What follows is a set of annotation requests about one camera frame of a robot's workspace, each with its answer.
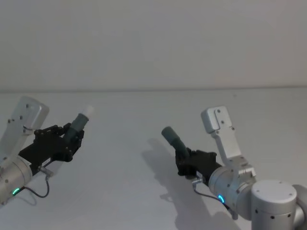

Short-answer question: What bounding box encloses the grey pen with white end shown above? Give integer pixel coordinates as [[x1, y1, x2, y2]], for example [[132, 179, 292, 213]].
[[63, 104, 94, 144]]

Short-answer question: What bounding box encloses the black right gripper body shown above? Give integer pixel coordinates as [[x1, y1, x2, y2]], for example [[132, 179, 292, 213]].
[[187, 149, 223, 185]]

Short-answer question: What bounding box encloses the thin dark right gripper cable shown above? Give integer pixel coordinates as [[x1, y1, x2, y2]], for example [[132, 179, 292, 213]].
[[191, 177, 238, 220]]

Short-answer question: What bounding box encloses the dark grey pen cap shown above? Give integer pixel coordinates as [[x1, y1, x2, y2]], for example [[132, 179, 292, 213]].
[[161, 126, 190, 159]]

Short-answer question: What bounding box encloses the thin dark left gripper cable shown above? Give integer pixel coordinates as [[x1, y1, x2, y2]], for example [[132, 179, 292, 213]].
[[18, 167, 55, 199]]

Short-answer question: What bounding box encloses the thin dark gripper cable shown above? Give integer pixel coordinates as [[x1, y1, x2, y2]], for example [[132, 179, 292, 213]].
[[191, 177, 238, 220], [18, 167, 55, 199]]

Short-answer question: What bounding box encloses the white table cloth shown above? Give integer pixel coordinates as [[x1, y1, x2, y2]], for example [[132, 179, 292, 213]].
[[0, 90, 307, 230]]

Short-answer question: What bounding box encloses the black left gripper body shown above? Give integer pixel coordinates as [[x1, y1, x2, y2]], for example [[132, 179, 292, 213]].
[[18, 125, 75, 174]]

